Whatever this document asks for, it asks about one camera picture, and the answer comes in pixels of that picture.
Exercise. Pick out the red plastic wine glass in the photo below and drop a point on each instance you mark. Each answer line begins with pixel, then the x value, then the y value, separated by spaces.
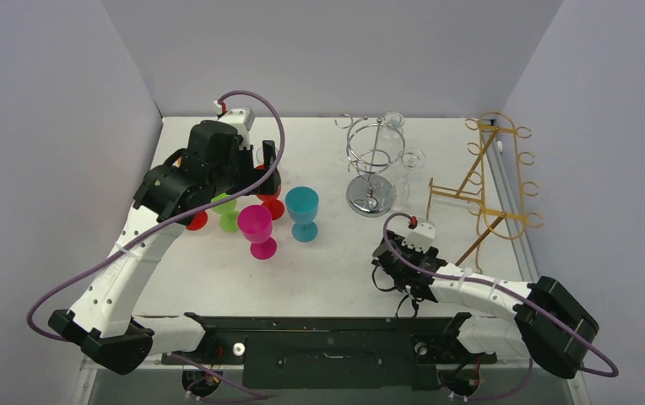
pixel 199 220

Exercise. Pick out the clear stemmed wine glass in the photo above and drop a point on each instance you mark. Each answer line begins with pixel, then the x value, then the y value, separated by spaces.
pixel 410 162

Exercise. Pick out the green plastic wine glass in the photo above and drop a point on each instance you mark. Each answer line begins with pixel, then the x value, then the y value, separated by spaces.
pixel 228 216

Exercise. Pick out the chrome spiral glass rack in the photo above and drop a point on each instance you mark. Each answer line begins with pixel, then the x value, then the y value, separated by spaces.
pixel 370 193

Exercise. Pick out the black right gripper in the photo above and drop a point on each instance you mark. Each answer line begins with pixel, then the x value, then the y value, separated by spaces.
pixel 392 263

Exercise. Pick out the blue plastic wine glass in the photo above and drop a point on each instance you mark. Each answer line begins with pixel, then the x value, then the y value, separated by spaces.
pixel 302 206

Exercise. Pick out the pink plastic wine glass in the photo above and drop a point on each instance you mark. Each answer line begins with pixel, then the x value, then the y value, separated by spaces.
pixel 256 224

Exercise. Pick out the patterned clear glass goblet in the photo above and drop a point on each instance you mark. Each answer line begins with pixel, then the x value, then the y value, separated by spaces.
pixel 260 156

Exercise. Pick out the gold wire glass rack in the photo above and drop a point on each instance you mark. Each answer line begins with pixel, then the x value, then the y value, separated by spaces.
pixel 498 211

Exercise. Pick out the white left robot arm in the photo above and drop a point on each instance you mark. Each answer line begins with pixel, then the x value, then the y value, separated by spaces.
pixel 101 321

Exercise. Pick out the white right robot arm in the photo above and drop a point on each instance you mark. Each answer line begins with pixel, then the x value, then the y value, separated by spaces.
pixel 540 320

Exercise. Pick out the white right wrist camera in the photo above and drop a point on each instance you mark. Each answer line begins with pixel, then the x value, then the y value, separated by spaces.
pixel 421 236

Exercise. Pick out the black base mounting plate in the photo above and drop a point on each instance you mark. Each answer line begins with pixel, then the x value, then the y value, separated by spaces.
pixel 259 355

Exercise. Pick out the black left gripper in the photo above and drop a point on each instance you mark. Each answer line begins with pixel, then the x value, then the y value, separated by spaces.
pixel 253 175

